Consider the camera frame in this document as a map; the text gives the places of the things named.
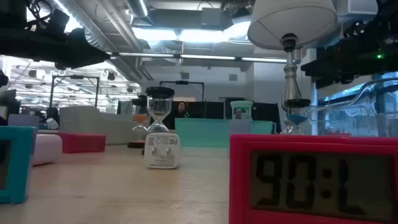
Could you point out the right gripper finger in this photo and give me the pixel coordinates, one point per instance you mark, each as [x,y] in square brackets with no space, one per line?
[323,70]

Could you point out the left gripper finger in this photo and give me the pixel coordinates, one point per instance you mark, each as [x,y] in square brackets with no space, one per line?
[96,56]

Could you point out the black hourglass blue sand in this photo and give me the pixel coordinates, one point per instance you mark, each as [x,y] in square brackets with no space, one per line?
[297,119]

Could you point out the black hourglass orange sand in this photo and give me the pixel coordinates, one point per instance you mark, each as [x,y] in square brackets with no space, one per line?
[139,101]

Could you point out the black hourglass red sand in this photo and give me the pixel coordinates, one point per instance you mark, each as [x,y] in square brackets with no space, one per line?
[160,91]

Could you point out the small lavender wall charger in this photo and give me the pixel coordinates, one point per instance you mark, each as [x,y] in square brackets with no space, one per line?
[23,120]
[240,127]

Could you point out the red cube wall charger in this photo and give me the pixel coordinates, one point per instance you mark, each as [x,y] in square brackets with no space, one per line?
[82,142]

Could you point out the mint green hourglass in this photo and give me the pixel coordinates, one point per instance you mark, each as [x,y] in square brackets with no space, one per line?
[242,104]

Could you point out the pink wall charger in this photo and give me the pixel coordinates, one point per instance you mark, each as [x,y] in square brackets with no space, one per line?
[48,148]

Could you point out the green and white wall charger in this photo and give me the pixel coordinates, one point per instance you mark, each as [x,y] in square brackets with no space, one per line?
[161,155]

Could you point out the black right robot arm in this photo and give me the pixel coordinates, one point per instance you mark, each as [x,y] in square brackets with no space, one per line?
[390,25]

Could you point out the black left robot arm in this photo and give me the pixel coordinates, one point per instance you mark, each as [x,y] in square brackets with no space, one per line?
[18,43]

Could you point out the silver table lamp white shade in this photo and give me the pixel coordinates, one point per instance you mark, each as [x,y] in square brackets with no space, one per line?
[292,21]

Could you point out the clear plastic bin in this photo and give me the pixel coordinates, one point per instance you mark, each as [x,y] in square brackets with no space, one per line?
[342,124]

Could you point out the person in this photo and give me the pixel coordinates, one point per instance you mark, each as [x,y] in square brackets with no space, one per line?
[181,109]

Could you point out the long ceiling light bar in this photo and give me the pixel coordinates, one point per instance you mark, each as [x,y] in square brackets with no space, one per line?
[205,57]

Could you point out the grey ceiling equipment box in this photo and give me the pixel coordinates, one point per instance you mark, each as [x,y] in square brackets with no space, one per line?
[214,17]

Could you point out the teal digital clock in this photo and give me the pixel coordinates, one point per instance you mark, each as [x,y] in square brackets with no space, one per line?
[18,161]

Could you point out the green plastic tray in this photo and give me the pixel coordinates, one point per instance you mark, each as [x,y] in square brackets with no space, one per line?
[202,132]

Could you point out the red digital clock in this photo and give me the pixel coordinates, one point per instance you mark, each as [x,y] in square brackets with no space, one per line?
[242,174]

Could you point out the silver ceiling air duct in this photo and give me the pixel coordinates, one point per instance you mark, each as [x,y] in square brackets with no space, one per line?
[102,28]

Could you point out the small grey wall panel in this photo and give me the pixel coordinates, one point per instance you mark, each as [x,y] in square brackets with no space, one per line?
[185,75]
[233,77]

